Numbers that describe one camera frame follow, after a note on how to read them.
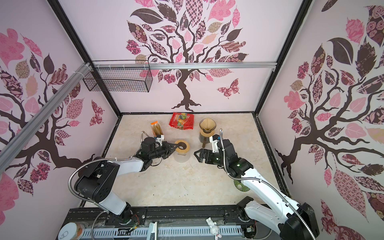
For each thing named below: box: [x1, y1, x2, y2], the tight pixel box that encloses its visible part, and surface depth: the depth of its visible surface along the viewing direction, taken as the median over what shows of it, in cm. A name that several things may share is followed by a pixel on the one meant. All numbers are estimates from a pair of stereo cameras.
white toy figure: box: [205, 217, 222, 240], surface depth 69 cm
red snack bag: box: [169, 112, 195, 130], surface depth 112 cm
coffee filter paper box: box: [150, 120, 164, 137], surface depth 102 cm
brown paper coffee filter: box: [200, 118, 216, 131], surface depth 97 cm
